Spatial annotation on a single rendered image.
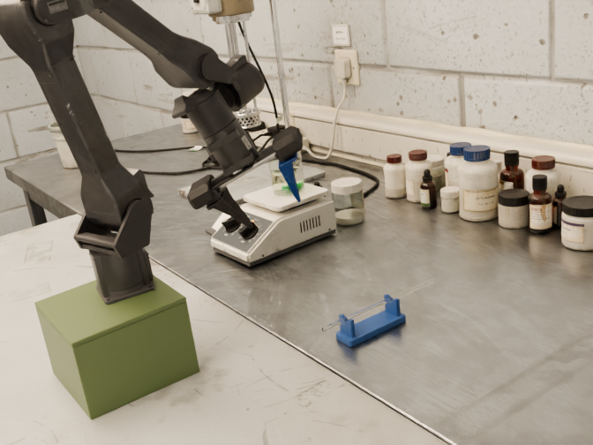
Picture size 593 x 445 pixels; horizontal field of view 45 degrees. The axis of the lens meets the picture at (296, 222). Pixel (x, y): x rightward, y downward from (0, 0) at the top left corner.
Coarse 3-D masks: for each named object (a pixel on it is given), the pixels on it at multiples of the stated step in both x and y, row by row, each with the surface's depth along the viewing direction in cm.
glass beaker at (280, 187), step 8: (272, 160) 130; (296, 160) 130; (272, 168) 130; (296, 168) 130; (272, 176) 131; (280, 176) 130; (296, 176) 130; (272, 184) 132; (280, 184) 130; (296, 184) 131; (280, 192) 131; (288, 192) 131
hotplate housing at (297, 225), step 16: (256, 208) 132; (304, 208) 129; (320, 208) 131; (272, 224) 125; (288, 224) 127; (304, 224) 129; (320, 224) 131; (272, 240) 125; (288, 240) 128; (304, 240) 131; (240, 256) 125; (256, 256) 124; (272, 256) 127
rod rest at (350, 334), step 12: (396, 300) 99; (384, 312) 101; (396, 312) 99; (348, 324) 95; (360, 324) 99; (372, 324) 99; (384, 324) 98; (396, 324) 99; (336, 336) 98; (348, 336) 96; (360, 336) 96; (372, 336) 97
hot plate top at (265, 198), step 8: (304, 184) 137; (256, 192) 135; (264, 192) 135; (272, 192) 134; (304, 192) 132; (312, 192) 131; (320, 192) 131; (248, 200) 133; (256, 200) 131; (264, 200) 130; (272, 200) 130; (280, 200) 129; (288, 200) 128; (296, 200) 128; (304, 200) 129; (272, 208) 127; (280, 208) 126; (288, 208) 127
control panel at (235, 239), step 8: (248, 216) 131; (256, 216) 130; (240, 224) 130; (256, 224) 128; (264, 224) 126; (216, 232) 133; (224, 232) 131; (232, 232) 130; (224, 240) 130; (232, 240) 128; (240, 240) 127; (248, 240) 126; (256, 240) 124; (240, 248) 125; (248, 248) 124
